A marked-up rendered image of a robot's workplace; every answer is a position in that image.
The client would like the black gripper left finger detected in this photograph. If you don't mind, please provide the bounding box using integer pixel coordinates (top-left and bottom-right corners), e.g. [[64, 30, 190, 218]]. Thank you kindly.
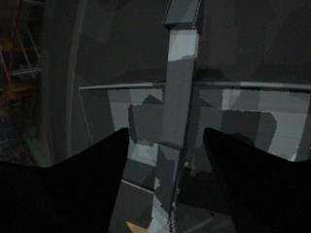
[[0, 128, 129, 233]]

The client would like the grey rectangular tray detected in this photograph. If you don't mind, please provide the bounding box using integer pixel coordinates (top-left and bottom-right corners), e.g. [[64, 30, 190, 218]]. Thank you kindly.
[[78, 77, 311, 217]]

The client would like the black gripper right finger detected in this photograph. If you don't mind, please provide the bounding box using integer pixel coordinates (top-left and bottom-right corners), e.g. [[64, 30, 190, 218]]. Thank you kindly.
[[202, 127, 311, 233]]

